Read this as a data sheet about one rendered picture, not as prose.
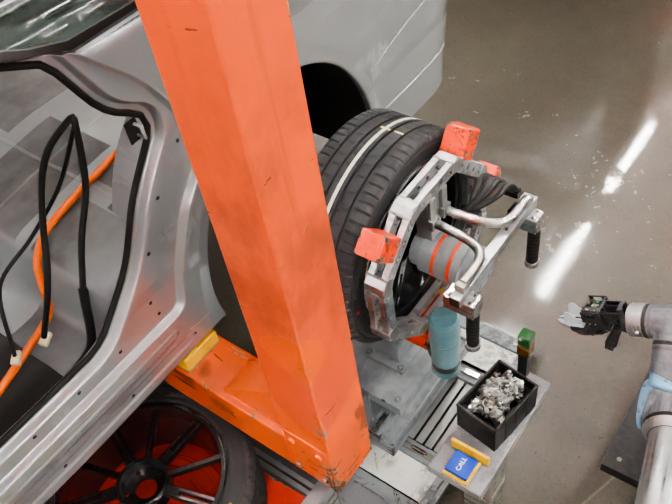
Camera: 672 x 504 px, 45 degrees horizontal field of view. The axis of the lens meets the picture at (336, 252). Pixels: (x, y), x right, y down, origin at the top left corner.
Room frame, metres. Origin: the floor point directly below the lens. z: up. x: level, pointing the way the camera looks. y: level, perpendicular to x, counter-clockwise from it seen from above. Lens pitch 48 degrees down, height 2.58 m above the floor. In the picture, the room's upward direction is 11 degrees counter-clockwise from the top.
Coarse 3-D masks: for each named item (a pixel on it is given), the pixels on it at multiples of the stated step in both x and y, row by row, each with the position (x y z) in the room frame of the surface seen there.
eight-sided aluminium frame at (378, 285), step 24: (432, 168) 1.56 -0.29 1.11; (456, 168) 1.56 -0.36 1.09; (480, 168) 1.66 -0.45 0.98; (408, 192) 1.48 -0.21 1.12; (432, 192) 1.48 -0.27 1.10; (408, 216) 1.41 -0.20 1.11; (384, 288) 1.30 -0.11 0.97; (432, 288) 1.55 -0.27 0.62; (384, 312) 1.30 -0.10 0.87; (384, 336) 1.31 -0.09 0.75; (408, 336) 1.36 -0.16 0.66
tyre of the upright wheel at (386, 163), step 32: (352, 128) 1.70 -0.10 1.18; (384, 128) 1.68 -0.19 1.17; (416, 128) 1.69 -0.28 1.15; (320, 160) 1.62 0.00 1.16; (352, 160) 1.58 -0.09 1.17; (384, 160) 1.55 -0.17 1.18; (416, 160) 1.58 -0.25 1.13; (352, 192) 1.49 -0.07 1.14; (384, 192) 1.47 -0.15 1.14; (352, 224) 1.42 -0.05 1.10; (352, 256) 1.37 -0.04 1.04; (352, 288) 1.34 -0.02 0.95; (352, 320) 1.33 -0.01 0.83
